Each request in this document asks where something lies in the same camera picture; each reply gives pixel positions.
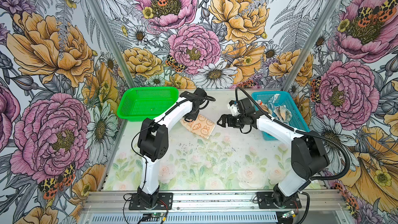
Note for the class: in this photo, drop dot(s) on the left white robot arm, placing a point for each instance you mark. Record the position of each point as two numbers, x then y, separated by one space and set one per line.
153 142

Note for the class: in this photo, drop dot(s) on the aluminium corner post right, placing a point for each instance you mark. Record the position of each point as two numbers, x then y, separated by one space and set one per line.
324 15

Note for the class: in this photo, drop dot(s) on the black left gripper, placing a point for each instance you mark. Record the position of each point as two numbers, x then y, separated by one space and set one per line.
193 116

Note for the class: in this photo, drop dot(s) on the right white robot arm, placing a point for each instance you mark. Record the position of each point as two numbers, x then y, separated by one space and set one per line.
308 155

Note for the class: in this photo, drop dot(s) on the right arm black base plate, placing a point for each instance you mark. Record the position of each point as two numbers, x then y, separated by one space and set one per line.
275 200

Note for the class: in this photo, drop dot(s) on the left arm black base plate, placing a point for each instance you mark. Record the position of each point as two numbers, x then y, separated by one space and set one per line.
157 201

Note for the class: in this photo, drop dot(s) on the aluminium front rail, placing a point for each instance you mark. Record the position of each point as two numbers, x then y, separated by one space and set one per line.
215 201

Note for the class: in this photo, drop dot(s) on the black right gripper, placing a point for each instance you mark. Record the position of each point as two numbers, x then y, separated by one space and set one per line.
229 117

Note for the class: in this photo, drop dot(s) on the white vented cable duct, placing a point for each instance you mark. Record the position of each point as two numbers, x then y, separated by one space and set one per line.
189 218

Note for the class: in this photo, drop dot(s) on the green plastic basket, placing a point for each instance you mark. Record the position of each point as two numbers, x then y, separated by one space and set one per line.
140 103

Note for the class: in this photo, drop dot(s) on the teal plastic basket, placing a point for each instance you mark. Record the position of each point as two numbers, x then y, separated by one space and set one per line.
273 131

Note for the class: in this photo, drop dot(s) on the small green circuit board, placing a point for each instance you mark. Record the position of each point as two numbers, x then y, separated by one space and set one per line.
155 215

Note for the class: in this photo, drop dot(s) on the orange bunny towel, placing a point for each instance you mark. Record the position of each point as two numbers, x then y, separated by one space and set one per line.
202 126

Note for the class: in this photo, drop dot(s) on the aluminium corner post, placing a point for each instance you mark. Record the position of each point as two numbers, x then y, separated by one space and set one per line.
324 15
99 15

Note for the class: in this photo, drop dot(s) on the aluminium corner post left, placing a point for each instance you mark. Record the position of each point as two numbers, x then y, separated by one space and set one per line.
99 15

